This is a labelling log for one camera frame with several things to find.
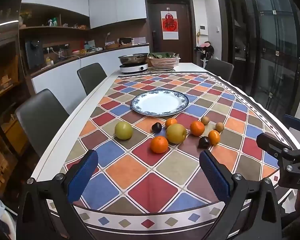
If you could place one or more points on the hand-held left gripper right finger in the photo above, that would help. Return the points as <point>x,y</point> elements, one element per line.
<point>215,177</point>

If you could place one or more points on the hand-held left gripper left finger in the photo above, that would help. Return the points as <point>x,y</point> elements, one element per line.
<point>82,177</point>

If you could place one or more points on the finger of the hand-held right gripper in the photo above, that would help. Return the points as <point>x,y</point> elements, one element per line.
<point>267,141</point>
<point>292,121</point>

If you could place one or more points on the dark plum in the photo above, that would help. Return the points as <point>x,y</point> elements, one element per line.
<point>156,127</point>
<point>204,142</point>

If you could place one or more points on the small orange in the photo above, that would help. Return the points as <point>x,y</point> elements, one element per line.
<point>214,137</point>
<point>171,123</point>

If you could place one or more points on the brown round fruit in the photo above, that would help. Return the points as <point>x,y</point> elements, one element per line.
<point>205,120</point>
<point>219,127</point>

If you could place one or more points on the medium orange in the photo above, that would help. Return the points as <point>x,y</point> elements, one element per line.
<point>197,128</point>

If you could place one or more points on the large orange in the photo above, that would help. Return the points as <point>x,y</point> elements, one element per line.
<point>159,144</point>

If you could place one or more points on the blue rimmed white plate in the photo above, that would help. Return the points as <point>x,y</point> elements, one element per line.
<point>160,103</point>

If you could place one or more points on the colourful checkered tablecloth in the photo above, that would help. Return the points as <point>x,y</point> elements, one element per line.
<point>140,170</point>

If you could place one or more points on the yellow pear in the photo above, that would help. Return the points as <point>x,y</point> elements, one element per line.
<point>176,133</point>

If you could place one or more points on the green apple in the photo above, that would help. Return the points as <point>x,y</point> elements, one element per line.
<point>123,130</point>

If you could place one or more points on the glass sliding doors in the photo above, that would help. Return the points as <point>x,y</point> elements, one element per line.
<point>265,55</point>

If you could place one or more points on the grey dining chair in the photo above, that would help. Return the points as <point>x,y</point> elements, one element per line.
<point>220,68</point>
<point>91,77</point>
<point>41,115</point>

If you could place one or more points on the white counter cabinets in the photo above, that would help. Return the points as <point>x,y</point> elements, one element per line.
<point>65,75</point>

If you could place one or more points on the pink plush toy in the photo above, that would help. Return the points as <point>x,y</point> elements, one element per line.
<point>207,45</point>

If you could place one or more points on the white induction cooker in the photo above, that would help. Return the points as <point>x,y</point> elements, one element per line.
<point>133,68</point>

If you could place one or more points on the glass kettle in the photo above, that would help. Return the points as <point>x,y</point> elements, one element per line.
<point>62,53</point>

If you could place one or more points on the pink plastic basket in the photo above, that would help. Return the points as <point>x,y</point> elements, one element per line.
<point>163,63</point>

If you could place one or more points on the white intercom panel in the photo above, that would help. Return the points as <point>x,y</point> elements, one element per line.
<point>203,30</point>

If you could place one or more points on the brown door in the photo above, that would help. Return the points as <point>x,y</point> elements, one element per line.
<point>185,42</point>

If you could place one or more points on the steel pot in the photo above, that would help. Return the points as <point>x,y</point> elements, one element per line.
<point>133,58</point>

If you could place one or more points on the green leafy vegetables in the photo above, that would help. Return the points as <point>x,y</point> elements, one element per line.
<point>162,54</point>

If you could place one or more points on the black water dispenser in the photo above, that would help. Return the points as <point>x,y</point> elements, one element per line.
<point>34,52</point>

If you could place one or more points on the red and white door poster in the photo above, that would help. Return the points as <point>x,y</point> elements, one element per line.
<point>169,25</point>

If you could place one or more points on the white upper cabinets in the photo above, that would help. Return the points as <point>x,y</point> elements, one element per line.
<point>90,2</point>

